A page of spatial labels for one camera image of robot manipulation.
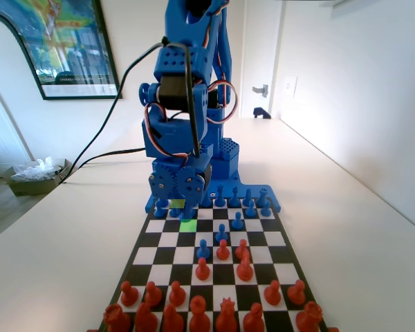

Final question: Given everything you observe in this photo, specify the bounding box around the blue chess queen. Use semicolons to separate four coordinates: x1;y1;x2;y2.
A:
214;183;228;208

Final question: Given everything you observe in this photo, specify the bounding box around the blue chess bishop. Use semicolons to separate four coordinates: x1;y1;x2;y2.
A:
228;185;241;208

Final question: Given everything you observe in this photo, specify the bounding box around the red chess pawn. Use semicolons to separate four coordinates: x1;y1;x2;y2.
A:
264;279;282;306
168;280;187;308
144;281;163;308
215;239;231;261
194;257;211;282
286;279;307;306
119;280;140;307
234;239;250;259

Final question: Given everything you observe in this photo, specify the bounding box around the red chess queen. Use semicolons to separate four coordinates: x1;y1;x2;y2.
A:
214;297;238;332

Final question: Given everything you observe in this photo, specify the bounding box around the red chess bishop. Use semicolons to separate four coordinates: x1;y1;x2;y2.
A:
161;304;185;332
242;302;266;332

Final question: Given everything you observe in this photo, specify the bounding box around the blue base mounting plate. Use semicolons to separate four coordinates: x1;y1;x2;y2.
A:
144;172;284;214

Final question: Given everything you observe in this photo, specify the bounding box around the black and white chessboard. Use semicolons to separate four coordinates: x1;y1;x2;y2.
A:
98;197;329;332

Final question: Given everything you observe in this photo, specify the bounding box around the clear crumpled plastic wrap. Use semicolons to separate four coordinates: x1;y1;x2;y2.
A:
12;156;65;183

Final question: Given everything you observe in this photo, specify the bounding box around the white door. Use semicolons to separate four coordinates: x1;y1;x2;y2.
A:
241;0;284;119

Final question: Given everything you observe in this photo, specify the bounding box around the brown cardboard box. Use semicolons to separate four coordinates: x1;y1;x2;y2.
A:
3;158;73;197

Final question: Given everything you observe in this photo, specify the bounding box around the framed map poster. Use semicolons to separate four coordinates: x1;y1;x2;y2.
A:
0;0;123;101

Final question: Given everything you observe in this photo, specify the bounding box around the striped servo wire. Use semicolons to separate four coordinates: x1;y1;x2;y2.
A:
143;102;191;160
205;80;237;124
203;0;230;49

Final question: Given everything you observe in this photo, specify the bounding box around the black camera cable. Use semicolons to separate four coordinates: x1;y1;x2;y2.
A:
60;37;199;184

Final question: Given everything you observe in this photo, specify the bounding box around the black power cable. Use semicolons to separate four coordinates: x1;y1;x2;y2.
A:
60;147;147;184

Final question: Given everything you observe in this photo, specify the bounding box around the white wall switch plate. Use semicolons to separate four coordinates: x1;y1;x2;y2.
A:
284;75;298;100

